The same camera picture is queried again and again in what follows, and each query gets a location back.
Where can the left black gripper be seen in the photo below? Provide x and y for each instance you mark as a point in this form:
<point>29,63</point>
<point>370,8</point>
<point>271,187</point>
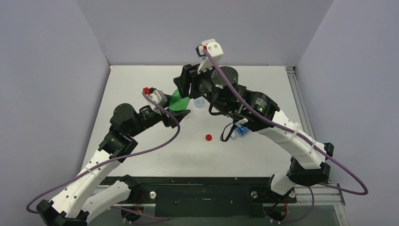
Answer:
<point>164,118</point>

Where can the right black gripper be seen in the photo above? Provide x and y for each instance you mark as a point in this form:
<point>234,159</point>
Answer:
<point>185,81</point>

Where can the green plastic bottle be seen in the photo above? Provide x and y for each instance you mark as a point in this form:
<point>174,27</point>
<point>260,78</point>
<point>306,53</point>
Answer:
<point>178,103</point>

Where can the clear bluish bottle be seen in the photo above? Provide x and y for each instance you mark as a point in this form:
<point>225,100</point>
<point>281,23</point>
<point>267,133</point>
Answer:
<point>198,102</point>

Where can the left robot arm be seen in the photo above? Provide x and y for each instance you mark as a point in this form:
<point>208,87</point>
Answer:
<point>75,205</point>

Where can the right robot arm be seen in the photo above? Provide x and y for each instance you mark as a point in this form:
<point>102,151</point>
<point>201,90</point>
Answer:
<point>308,162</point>

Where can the blue label small bottle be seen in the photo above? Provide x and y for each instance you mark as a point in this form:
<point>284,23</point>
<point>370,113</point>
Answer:
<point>239,131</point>

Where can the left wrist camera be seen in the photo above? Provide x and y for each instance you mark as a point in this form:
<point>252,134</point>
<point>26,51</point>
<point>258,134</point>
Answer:
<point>156,96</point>

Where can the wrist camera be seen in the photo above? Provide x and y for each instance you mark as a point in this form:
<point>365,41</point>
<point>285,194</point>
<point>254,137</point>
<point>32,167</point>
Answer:
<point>214,49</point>
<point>156,96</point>

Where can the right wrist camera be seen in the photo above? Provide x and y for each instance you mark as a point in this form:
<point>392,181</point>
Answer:
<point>214,49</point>

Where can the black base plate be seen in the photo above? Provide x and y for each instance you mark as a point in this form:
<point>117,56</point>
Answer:
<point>205,196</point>

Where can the aluminium frame rail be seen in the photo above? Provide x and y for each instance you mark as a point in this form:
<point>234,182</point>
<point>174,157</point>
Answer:
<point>323,206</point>

